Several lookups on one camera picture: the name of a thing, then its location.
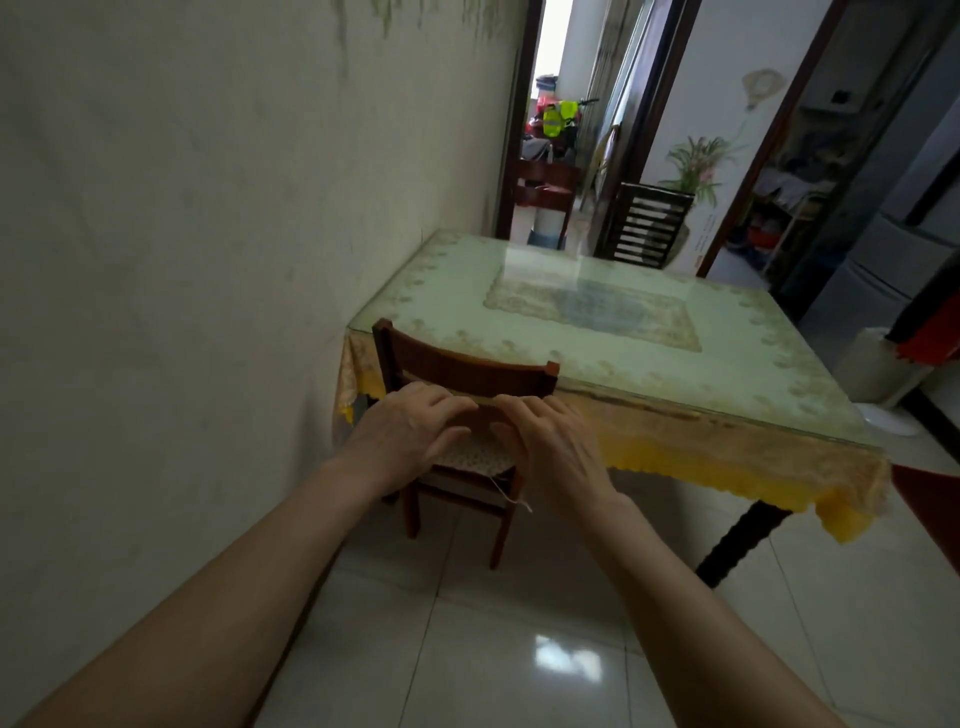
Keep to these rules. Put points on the person's left hand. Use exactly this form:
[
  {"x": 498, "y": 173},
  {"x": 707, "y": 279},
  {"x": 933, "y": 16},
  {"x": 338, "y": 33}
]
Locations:
[{"x": 397, "y": 439}]

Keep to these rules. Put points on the person's right hand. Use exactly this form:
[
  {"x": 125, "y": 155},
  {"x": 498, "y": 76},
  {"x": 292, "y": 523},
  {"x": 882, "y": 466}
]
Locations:
[{"x": 559, "y": 461}]

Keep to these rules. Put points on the person's left fingers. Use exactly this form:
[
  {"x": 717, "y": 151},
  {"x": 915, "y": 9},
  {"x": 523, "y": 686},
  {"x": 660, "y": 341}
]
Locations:
[{"x": 448, "y": 409}]

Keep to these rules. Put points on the person's right fingers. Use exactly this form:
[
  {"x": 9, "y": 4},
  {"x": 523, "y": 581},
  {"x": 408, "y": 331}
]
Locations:
[{"x": 525, "y": 416}]

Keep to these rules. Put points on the brown wooden chair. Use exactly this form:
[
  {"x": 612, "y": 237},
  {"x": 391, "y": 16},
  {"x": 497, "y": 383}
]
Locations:
[{"x": 465, "y": 371}]

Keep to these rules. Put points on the person's left forearm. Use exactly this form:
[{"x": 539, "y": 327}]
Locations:
[{"x": 225, "y": 600}]

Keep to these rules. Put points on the person's right forearm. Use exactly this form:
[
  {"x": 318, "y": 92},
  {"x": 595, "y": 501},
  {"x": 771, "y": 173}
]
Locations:
[{"x": 690, "y": 630}]

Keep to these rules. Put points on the white patterned seat cushion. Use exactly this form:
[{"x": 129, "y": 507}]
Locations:
[{"x": 472, "y": 455}]

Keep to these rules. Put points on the clear glass table cover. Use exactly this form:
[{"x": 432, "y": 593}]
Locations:
[{"x": 600, "y": 315}]

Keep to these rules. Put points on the dark slatted wooden chair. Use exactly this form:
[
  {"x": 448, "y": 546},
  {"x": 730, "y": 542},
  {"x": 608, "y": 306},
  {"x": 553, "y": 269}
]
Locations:
[{"x": 645, "y": 225}]

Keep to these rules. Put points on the yellow floral tablecloth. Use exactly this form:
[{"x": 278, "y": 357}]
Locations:
[{"x": 750, "y": 457}]

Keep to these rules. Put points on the reddish wooden chair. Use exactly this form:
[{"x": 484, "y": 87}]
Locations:
[{"x": 546, "y": 187}]

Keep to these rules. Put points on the dark twisted table leg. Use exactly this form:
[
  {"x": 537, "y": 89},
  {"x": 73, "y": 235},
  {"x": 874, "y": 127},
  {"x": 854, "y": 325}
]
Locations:
[{"x": 739, "y": 544}]

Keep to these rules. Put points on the neon yellow safety vest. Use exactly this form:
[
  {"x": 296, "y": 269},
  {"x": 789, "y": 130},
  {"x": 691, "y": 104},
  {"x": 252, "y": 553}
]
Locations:
[{"x": 559, "y": 118}]

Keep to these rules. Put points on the white plastic bin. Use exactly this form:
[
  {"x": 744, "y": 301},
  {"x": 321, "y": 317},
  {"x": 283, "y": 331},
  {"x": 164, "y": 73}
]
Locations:
[{"x": 874, "y": 367}]

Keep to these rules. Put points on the grey refrigerator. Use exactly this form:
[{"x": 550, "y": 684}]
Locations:
[{"x": 892, "y": 255}]

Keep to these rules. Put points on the dark red furniture corner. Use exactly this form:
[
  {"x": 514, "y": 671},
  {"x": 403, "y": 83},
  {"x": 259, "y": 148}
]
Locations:
[{"x": 930, "y": 510}]

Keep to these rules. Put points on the red cloth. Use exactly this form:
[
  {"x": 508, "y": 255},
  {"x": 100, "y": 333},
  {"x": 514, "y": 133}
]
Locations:
[{"x": 934, "y": 334}]

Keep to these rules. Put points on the dark brown door frame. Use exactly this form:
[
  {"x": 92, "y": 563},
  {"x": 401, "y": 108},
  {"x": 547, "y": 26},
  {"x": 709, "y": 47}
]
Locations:
[{"x": 649, "y": 112}]

